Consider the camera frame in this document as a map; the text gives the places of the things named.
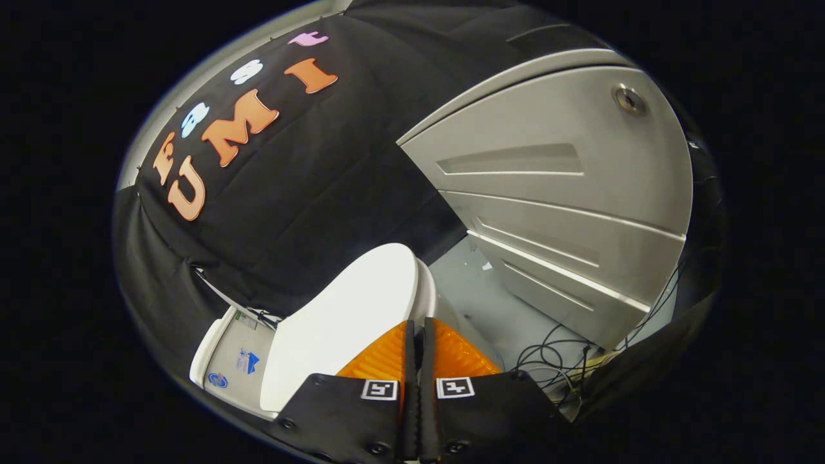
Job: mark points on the black backdrop cloth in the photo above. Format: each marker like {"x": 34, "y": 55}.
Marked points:
{"x": 309, "y": 193}

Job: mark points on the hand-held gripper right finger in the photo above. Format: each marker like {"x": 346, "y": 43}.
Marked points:
{"x": 496, "y": 415}

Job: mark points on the white drawer cabinet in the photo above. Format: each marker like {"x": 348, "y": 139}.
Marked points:
{"x": 567, "y": 193}

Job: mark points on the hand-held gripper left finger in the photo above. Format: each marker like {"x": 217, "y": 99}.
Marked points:
{"x": 348, "y": 419}

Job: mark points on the white ceramic toilet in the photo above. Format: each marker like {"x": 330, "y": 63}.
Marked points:
{"x": 232, "y": 367}

